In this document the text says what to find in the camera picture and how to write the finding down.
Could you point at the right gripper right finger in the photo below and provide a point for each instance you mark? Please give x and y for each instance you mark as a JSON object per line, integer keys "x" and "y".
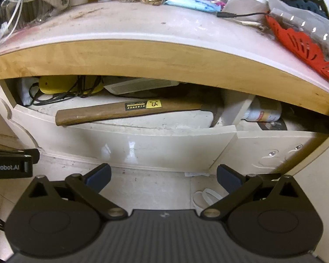
{"x": 266, "y": 214}

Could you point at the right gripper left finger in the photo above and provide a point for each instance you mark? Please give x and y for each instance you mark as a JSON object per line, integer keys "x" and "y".
{"x": 57, "y": 218}

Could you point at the white drawer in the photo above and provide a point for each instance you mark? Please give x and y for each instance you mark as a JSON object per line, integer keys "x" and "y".
{"x": 182, "y": 150}
{"x": 265, "y": 152}

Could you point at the white right drawer front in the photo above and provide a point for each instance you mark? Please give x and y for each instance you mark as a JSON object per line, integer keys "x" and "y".
{"x": 265, "y": 152}

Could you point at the yellow plastic device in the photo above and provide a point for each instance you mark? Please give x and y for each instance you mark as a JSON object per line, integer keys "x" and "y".
{"x": 81, "y": 84}

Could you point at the white tube can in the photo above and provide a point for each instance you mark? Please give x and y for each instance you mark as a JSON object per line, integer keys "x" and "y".
{"x": 263, "y": 110}

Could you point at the clear plastic organizer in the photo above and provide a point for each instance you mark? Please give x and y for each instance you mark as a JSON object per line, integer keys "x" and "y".
{"x": 31, "y": 11}

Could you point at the orange plastic basket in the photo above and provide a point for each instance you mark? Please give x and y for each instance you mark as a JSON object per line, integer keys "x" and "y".
{"x": 301, "y": 45}

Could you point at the wooden desk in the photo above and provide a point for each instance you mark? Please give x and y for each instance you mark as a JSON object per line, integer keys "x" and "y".
{"x": 169, "y": 43}

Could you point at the clear plastic bag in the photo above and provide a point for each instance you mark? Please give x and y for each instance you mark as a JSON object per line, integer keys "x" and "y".
{"x": 306, "y": 21}

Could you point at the blue face mask pack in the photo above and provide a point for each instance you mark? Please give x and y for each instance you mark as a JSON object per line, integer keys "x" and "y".
{"x": 199, "y": 5}

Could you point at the wooden handle hammer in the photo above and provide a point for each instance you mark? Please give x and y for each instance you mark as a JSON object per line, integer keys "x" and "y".
{"x": 82, "y": 115}

